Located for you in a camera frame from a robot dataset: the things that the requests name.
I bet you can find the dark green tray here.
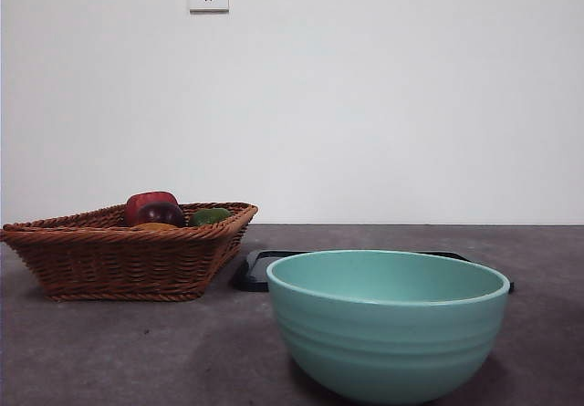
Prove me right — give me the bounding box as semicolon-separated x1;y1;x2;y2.
230;249;516;295

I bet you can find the dark red plum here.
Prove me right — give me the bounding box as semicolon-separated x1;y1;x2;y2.
135;201;186;228

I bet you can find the brown kiwi fruit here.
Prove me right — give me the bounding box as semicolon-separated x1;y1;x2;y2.
130;221;179;231

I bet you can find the teal bowl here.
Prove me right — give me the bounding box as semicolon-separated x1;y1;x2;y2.
266;248;512;405

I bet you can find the brown wicker basket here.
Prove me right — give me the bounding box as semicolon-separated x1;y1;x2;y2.
0;202;260;302

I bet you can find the red apple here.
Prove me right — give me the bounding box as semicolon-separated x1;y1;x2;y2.
125;191;180;225

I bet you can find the green avocado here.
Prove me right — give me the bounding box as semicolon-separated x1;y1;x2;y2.
188;207;234;228

